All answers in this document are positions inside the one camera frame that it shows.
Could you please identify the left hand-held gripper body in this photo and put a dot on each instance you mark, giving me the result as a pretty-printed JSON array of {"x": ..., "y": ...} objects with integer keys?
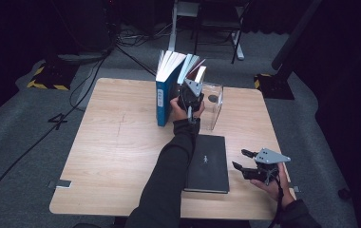
[{"x": 191, "y": 98}]

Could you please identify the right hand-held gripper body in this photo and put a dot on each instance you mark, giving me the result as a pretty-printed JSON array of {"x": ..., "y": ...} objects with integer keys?
[{"x": 267, "y": 167}]

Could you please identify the yellow book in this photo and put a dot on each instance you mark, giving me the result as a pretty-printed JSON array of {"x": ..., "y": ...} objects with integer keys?
[{"x": 200, "y": 74}]

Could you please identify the blue book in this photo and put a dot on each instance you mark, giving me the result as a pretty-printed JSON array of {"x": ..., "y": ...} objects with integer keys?
[{"x": 164, "y": 95}]

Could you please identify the clear acrylic book rack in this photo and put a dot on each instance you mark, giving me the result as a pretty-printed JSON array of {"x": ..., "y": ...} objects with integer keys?
[{"x": 213, "y": 114}]

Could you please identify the black book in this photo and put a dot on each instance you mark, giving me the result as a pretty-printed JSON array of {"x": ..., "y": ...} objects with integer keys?
[{"x": 213, "y": 164}]

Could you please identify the person's left hand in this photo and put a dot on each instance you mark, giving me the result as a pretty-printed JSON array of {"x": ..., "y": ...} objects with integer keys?
[{"x": 177, "y": 110}]

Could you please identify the person's right hand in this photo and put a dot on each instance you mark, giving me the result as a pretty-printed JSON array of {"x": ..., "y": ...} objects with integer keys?
[{"x": 280, "y": 190}]

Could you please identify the black round sticker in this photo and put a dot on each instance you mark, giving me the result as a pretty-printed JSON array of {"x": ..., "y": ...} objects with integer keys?
[{"x": 212, "y": 98}]

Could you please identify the grey tape piece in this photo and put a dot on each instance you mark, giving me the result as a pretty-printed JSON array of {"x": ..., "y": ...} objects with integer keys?
[
  {"x": 62, "y": 183},
  {"x": 296, "y": 189}
]

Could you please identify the black folding chair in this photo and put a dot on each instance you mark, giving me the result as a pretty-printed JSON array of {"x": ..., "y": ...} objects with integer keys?
[{"x": 197, "y": 38}]

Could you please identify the black slanted pole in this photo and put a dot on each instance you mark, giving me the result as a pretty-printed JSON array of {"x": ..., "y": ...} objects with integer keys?
[{"x": 295, "y": 34}]

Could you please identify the white desk frame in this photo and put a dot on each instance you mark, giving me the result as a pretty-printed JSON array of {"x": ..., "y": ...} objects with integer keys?
[{"x": 172, "y": 38}]

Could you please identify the yellow black striped base plate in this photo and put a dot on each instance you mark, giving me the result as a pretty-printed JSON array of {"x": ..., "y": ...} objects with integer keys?
[
  {"x": 52, "y": 77},
  {"x": 273, "y": 87}
]

